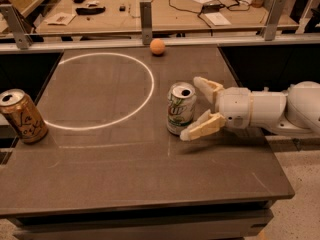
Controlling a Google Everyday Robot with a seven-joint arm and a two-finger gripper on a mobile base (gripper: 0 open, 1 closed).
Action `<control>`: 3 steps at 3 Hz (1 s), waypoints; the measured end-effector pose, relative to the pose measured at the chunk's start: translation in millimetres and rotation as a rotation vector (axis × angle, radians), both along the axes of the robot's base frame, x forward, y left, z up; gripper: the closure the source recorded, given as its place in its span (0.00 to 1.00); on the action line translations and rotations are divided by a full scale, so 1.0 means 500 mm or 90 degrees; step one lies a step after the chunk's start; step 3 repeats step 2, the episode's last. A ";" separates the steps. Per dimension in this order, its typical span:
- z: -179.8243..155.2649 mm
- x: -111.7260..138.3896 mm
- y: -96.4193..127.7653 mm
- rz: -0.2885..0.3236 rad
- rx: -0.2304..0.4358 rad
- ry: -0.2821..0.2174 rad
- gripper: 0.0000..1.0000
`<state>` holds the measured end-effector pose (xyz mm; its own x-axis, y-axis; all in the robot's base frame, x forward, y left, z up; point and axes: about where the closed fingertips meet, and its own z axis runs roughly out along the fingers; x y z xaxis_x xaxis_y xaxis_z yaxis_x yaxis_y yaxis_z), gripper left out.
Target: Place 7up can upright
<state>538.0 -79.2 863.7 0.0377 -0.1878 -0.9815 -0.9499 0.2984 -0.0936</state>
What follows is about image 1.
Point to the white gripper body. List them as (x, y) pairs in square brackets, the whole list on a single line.
[(234, 105)]

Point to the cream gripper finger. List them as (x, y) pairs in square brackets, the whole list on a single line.
[(207, 124), (210, 89)]

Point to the green white 7up can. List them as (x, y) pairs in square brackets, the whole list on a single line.
[(181, 100)]

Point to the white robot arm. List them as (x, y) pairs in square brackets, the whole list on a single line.
[(294, 111)]

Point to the gold LaCroix can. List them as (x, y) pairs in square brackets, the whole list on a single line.
[(20, 111)]

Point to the orange ball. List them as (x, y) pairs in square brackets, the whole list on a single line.
[(157, 46)]

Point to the white paper sheet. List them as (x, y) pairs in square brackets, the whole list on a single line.
[(217, 19)]

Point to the black power adapter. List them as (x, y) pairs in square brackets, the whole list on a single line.
[(210, 7)]

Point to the small black block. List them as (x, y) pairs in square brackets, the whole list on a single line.
[(122, 8)]

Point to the black device on desk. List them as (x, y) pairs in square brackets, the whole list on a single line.
[(90, 10)]

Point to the wooden back desk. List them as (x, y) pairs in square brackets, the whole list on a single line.
[(168, 16)]

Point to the white paper card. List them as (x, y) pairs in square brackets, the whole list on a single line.
[(60, 19)]

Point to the middle metal bracket post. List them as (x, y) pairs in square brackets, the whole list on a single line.
[(146, 21)]

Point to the metal bracket post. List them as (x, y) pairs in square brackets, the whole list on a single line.
[(17, 25), (146, 21), (270, 28)]

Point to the right metal bracket post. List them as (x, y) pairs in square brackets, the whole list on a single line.
[(270, 28)]

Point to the left metal bracket post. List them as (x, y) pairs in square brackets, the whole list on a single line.
[(17, 25)]

